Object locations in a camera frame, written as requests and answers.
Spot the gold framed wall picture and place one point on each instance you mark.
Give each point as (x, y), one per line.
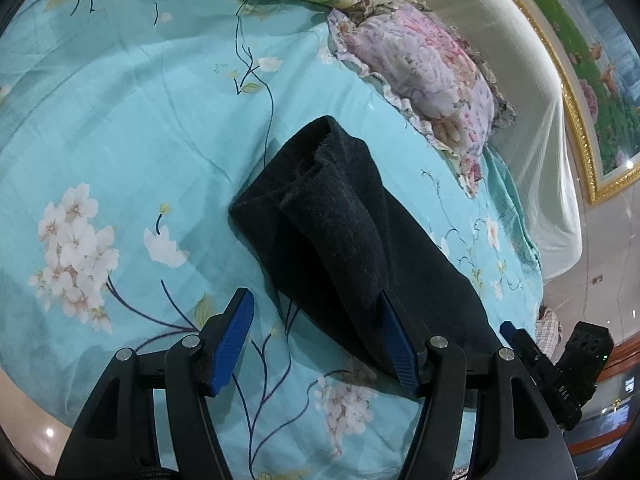
(595, 55)

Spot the pink floral pillow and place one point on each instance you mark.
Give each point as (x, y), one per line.
(430, 75)

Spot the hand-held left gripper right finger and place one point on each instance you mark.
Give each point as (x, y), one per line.
(397, 345)

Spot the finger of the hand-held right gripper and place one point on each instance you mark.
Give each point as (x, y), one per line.
(525, 347)

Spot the white padded headboard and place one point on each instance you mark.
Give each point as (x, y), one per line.
(505, 80)

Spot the black pants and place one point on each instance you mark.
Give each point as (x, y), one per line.
(345, 240)

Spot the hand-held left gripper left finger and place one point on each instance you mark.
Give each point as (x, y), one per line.
(235, 334)

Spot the turquoise floral bed sheet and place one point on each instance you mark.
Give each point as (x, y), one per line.
(150, 160)

